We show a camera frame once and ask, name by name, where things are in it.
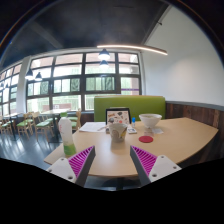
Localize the patterned paper cup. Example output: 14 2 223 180
109 123 127 142

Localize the dark pendant lamp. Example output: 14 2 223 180
25 69 34 80
98 49 110 60

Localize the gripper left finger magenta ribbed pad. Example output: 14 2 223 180
47 146 96 187

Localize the dark pendant lamp centre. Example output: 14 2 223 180
98 49 110 60

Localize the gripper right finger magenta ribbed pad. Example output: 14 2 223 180
130 146 180 186

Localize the white paper sheet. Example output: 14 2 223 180
79 122 106 132

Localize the curved linear ceiling light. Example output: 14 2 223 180
97 44 168 55

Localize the wooden chair by table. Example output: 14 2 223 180
69 109 81 131

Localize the white bottle, green cap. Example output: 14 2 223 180
58 112 76 157

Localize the white ceramic bowl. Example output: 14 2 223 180
139 114 162 128

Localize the wooden dining table background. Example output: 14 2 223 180
42 108 69 143

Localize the red round coaster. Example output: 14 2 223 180
139 136 153 143

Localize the green booth backrest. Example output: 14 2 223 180
94 95 166 122

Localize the black framed menu stand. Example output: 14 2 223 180
106 107 131 125

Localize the small blue-capped bottle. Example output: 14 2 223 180
132 117 136 128

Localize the wooden chair green seat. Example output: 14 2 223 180
32 112 54 141
17 113 33 136

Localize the dark pendant lamp left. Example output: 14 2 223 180
25 69 34 80

